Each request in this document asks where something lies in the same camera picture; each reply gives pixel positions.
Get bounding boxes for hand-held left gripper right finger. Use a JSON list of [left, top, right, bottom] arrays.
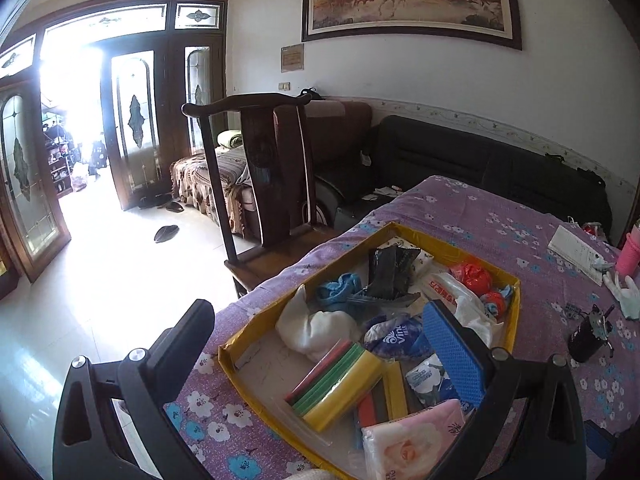
[[422, 300, 588, 480]]

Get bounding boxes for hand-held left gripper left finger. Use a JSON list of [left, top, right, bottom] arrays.
[[52, 299, 216, 480]]

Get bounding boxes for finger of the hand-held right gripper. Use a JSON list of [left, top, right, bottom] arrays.
[[585, 420, 616, 467]]

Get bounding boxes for small blue white packet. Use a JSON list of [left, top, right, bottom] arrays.
[[405, 355, 473, 406]]

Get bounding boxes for white plastic bag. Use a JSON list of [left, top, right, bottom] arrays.
[[452, 295, 506, 348]]

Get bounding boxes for toilet roll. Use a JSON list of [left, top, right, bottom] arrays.
[[362, 312, 431, 361]]

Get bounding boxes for red plastic bag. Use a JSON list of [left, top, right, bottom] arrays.
[[450, 262, 493, 296]]

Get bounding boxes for yellow cardboard box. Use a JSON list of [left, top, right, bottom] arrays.
[[218, 221, 522, 480]]

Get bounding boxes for pink tissue pack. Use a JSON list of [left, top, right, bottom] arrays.
[[361, 400, 468, 480]]

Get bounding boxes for lemon print tissue pack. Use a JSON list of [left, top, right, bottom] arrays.
[[377, 242, 435, 275]]

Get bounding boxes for black plastic package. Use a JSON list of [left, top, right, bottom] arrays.
[[347, 245, 423, 308]]

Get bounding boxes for colourful sponge pack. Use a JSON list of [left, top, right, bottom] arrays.
[[285, 339, 386, 433]]

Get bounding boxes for white towel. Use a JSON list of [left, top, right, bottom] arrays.
[[275, 285, 363, 361]]

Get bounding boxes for blue knitted hat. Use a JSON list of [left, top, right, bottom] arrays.
[[315, 272, 363, 311]]

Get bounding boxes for purple floral tablecloth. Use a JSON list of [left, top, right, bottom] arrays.
[[162, 175, 640, 480]]

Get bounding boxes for white work glove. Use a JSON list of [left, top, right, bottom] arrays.
[[602, 270, 640, 318]]

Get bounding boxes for white paper booklet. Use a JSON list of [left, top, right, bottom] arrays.
[[547, 225, 616, 286]]

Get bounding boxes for dark wooden chair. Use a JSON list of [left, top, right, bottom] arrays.
[[181, 92, 341, 301]]

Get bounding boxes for black leather sofa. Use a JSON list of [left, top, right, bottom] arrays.
[[312, 115, 613, 241]]

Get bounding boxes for pink knitted bottle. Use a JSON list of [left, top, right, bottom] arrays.
[[615, 218, 640, 278]]

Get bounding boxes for glass panelled wooden door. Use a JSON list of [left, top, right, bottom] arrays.
[[100, 47, 171, 211], [0, 82, 71, 283]]

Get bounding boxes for brown wall plaque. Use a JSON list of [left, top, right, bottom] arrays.
[[280, 43, 305, 73]]

